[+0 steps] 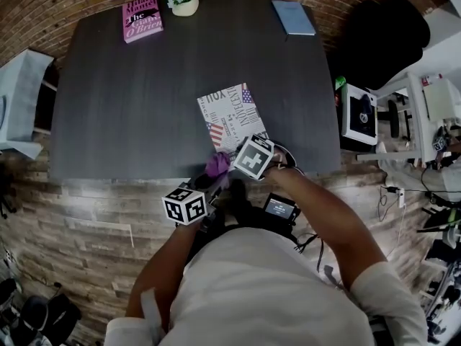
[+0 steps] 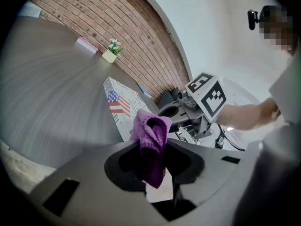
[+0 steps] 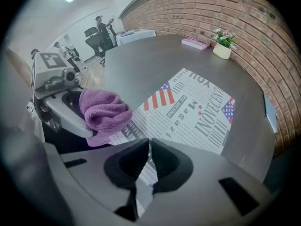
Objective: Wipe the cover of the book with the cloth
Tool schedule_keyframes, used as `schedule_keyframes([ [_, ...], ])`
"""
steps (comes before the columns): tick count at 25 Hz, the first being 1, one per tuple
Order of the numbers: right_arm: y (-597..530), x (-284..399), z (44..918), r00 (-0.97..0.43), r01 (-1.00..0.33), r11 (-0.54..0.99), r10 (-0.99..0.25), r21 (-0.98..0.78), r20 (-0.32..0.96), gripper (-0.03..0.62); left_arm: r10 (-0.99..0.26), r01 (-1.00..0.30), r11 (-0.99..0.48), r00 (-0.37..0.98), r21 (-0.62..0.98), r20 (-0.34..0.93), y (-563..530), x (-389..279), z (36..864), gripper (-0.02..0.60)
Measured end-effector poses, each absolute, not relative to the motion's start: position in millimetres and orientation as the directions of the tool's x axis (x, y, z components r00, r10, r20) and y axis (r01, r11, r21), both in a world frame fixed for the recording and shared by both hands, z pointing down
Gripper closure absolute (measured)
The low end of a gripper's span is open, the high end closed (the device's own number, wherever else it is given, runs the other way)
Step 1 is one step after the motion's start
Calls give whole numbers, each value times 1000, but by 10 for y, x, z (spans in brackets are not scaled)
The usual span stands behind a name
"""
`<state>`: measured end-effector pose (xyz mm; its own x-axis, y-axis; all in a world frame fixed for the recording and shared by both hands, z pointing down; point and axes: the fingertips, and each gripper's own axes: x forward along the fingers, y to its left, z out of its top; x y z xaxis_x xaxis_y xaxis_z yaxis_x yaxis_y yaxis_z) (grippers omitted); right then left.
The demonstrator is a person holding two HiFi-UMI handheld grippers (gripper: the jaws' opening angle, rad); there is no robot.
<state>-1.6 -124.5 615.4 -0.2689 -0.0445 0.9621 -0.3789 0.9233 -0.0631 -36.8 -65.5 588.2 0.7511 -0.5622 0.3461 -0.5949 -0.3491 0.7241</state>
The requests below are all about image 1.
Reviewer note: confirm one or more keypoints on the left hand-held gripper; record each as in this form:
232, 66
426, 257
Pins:
183, 207

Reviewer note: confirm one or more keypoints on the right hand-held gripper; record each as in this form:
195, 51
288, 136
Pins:
252, 159

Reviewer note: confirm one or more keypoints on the purple cloth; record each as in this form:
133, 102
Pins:
218, 166

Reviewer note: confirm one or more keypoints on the white printed flag book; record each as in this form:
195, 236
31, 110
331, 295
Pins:
230, 117

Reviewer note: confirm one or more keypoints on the person's right forearm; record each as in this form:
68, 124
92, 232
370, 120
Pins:
324, 225

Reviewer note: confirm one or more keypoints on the person's left forearm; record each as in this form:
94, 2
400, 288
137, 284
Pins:
162, 276

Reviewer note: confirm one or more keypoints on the pink book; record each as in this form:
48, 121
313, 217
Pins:
142, 20

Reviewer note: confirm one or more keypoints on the person's black trousers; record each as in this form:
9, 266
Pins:
245, 218

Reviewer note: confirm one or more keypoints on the black device with screen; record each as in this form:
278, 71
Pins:
279, 209

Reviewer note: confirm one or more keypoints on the white box with black print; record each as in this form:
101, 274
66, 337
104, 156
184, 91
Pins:
358, 115

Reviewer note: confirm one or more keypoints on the person's white shirt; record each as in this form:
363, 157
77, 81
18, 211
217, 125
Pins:
263, 290

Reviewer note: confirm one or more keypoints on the green can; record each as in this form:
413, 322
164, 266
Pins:
340, 82

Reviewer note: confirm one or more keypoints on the blue notebook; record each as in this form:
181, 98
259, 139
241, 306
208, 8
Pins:
293, 18

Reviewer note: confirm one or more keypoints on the white desk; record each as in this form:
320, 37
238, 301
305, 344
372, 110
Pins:
417, 121

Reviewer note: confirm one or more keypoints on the black office chair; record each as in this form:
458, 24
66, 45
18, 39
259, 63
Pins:
378, 42

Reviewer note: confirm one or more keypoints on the white open box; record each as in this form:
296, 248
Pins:
441, 99

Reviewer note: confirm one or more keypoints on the black equipment stand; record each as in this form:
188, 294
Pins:
5, 197

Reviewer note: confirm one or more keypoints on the blue round plate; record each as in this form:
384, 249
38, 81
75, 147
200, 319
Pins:
2, 112

